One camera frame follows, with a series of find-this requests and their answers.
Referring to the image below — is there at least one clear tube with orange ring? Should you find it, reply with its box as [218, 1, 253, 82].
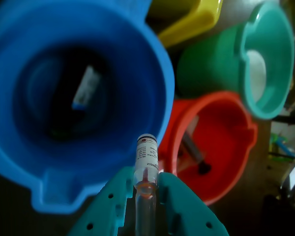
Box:
[133, 134, 160, 236]

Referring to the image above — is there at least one red plastic bucket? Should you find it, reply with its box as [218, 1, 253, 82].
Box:
[158, 90, 259, 206]

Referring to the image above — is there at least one blue plastic bucket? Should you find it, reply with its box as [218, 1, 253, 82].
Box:
[0, 0, 175, 213]

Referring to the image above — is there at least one teal plastic bucket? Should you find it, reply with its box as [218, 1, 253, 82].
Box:
[176, 0, 295, 120]

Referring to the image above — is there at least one green blue plastic item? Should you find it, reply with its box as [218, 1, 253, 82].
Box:
[269, 134, 295, 160]

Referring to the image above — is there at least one yellow plastic bucket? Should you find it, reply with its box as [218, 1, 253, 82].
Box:
[147, 0, 223, 49]

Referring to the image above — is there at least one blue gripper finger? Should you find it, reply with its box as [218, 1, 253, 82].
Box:
[157, 172, 229, 236]
[67, 166, 136, 236]

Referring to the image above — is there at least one tube inside red cup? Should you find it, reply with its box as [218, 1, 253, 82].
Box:
[181, 134, 212, 175]

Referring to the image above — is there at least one labelled vial blue cap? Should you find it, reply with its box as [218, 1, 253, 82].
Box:
[72, 65, 100, 110]

